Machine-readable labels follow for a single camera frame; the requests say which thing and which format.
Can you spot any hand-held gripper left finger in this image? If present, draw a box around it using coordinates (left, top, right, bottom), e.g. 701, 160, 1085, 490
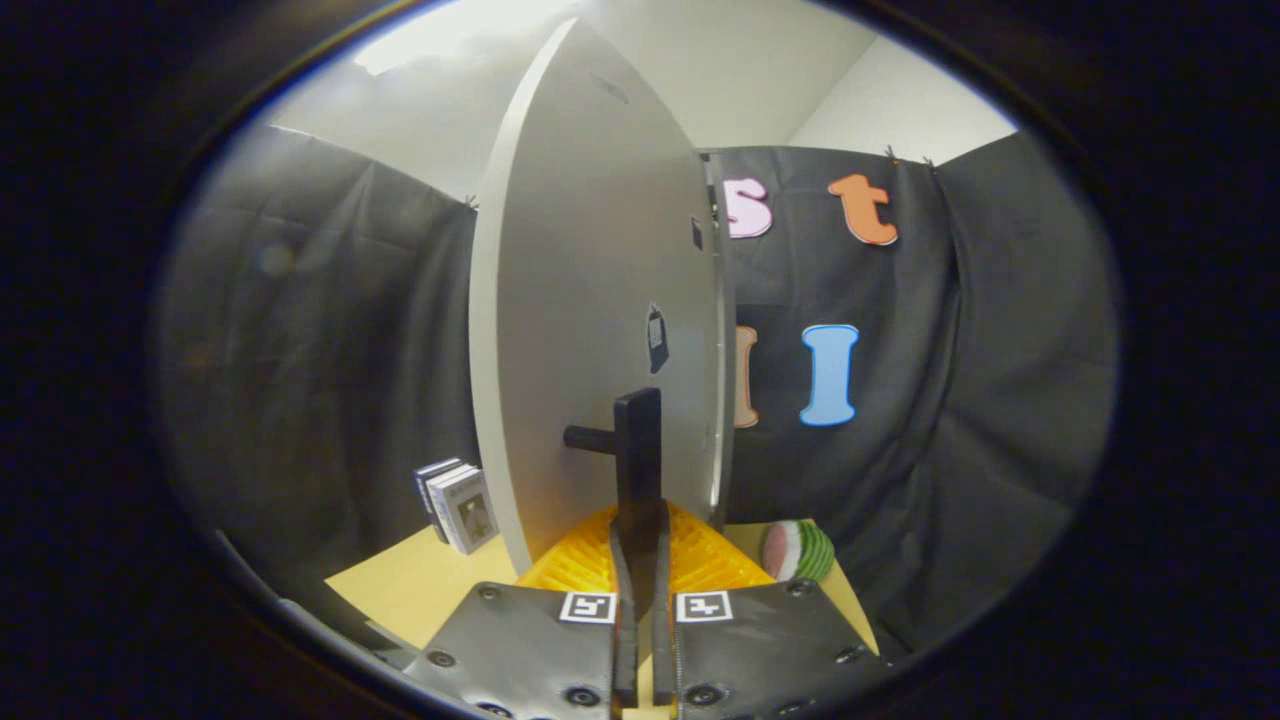
400, 503, 641, 720

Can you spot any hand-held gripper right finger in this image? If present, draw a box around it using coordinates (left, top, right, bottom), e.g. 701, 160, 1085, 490
650, 500, 889, 720

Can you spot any black cabinet door handle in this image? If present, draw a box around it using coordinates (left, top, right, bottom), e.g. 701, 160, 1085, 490
563, 387, 664, 626

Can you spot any grey shoe cabinet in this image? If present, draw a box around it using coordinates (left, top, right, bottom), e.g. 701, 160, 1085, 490
700, 150, 739, 531

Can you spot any white shoe cabinet door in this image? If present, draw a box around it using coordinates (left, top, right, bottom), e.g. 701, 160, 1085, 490
468, 18, 729, 576

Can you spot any watermelon slice plush toy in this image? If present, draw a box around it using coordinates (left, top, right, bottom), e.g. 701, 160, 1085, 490
762, 518, 837, 584

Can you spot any white cover book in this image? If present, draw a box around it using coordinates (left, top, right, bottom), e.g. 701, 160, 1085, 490
435, 465, 499, 556

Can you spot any dark blue book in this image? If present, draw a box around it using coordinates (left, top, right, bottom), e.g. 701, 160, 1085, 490
414, 458, 466, 541

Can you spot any black backdrop cloth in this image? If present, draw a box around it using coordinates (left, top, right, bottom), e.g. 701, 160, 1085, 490
155, 125, 1121, 661

